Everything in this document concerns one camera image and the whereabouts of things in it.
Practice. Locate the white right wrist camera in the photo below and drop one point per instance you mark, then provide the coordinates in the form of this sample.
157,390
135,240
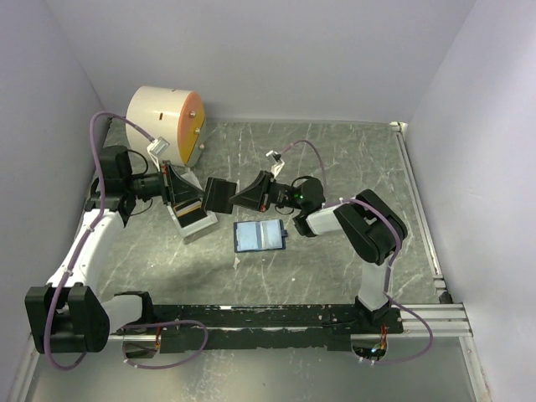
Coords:
277,162

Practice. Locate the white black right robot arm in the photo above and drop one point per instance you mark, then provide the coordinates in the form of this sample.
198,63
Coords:
375,232

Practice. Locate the black card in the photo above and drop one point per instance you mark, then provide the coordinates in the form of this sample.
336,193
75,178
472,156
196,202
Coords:
216,197
186,208

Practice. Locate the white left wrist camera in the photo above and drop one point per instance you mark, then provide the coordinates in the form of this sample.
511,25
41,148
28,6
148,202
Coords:
155,150

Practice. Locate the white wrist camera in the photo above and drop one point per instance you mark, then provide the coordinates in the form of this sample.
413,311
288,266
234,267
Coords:
155,150
277,162

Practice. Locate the white round mini drawer cabinet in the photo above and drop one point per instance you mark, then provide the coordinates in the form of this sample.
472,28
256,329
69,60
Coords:
177,116

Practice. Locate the aluminium extrusion rail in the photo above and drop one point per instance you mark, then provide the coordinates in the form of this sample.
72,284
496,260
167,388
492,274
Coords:
126,313

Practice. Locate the white plastic card tray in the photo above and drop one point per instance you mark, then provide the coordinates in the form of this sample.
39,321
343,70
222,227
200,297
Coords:
191,224

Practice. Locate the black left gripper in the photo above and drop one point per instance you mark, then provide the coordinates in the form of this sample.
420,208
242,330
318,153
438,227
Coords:
173,188

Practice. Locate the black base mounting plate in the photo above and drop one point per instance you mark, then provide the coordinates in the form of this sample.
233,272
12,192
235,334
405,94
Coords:
329,326

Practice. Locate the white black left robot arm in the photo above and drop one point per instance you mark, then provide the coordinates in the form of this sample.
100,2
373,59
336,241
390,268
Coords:
106,213

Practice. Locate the blue leather card holder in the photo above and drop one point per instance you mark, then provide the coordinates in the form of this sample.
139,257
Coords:
254,236

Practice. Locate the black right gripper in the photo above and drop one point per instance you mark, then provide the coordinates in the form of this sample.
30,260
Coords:
258,195

